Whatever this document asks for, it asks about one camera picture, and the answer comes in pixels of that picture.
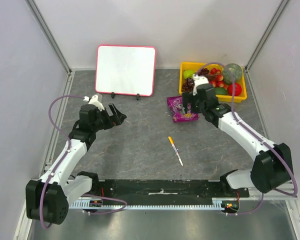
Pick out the dark purple grape bunch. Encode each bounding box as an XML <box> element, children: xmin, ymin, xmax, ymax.
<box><xmin>181</xmin><ymin>68</ymin><xmax>210</xmax><ymax>92</ymax></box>

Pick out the orange capped marker pen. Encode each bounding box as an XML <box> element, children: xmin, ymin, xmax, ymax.
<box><xmin>168</xmin><ymin>136</ymin><xmax>184</xmax><ymax>167</ymax></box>

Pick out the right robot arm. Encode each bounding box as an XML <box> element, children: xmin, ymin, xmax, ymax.
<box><xmin>182</xmin><ymin>83</ymin><xmax>295</xmax><ymax>197</ymax></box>

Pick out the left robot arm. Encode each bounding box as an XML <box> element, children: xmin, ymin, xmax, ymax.
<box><xmin>25</xmin><ymin>102</ymin><xmax>127</xmax><ymax>225</ymax></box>

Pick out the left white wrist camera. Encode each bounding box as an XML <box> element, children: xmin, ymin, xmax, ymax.
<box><xmin>83</xmin><ymin>93</ymin><xmax>105</xmax><ymax>111</ymax></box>

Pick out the red apple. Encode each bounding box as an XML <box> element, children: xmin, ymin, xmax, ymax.
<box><xmin>227</xmin><ymin>83</ymin><xmax>242</xmax><ymax>97</ymax></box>

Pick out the pink framed whiteboard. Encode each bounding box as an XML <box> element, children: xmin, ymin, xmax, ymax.
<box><xmin>95</xmin><ymin>45</ymin><xmax>157</xmax><ymax>97</ymax></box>

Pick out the green mango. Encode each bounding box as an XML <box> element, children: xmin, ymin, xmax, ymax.
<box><xmin>214</xmin><ymin>87</ymin><xmax>228</xmax><ymax>96</ymax></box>

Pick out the light blue cable duct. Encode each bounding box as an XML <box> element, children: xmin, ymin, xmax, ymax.
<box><xmin>69</xmin><ymin>197</ymin><xmax>239</xmax><ymax>211</ymax></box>

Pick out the green netted melon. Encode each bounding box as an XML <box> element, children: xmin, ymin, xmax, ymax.
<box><xmin>222</xmin><ymin>63</ymin><xmax>243</xmax><ymax>85</ymax></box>

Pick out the red peach cluster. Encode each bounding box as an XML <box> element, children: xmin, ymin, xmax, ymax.
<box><xmin>207</xmin><ymin>68</ymin><xmax>228</xmax><ymax>89</ymax></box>

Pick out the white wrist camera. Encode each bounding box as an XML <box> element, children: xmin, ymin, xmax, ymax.
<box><xmin>83</xmin><ymin>93</ymin><xmax>105</xmax><ymax>111</ymax></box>
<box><xmin>192</xmin><ymin>73</ymin><xmax>209</xmax><ymax>96</ymax></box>

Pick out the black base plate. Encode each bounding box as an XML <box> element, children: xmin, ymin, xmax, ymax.
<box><xmin>88</xmin><ymin>179</ymin><xmax>250</xmax><ymax>206</ymax></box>

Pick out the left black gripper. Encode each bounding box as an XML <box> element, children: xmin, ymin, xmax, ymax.
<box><xmin>91</xmin><ymin>103</ymin><xmax>126</xmax><ymax>132</ymax></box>

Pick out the yellow plastic tray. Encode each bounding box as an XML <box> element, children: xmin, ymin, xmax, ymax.
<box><xmin>178</xmin><ymin>61</ymin><xmax>248</xmax><ymax>103</ymax></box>

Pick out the green apple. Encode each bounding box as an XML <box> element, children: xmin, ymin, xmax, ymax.
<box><xmin>183</xmin><ymin>69</ymin><xmax>195</xmax><ymax>79</ymax></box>

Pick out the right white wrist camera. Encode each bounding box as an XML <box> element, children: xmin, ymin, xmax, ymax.
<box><xmin>192</xmin><ymin>73</ymin><xmax>209</xmax><ymax>96</ymax></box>

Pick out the purple snack bag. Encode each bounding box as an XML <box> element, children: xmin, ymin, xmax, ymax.
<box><xmin>166</xmin><ymin>96</ymin><xmax>199</xmax><ymax>123</ymax></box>

